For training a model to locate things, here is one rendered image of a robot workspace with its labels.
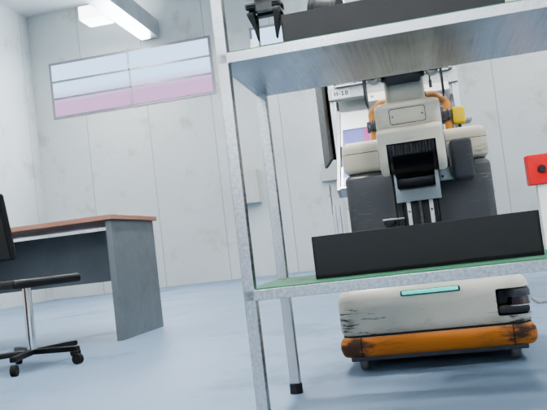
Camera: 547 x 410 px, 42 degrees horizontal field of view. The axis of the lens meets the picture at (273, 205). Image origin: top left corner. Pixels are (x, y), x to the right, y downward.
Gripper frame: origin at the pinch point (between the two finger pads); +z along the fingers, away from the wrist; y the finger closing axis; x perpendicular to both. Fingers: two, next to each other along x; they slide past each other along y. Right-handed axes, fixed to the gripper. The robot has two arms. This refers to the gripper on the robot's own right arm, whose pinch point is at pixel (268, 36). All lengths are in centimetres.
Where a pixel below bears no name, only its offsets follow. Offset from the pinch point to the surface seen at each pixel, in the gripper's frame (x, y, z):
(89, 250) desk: 274, -198, 44
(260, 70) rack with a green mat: -10.1, -1.1, 12.0
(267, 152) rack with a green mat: 19.9, -7.9, 29.7
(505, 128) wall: 1025, 176, -108
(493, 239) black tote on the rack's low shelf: -8, 53, 63
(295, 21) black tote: -9.0, 9.8, 0.2
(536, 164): 207, 97, 27
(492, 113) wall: 1024, 160, -136
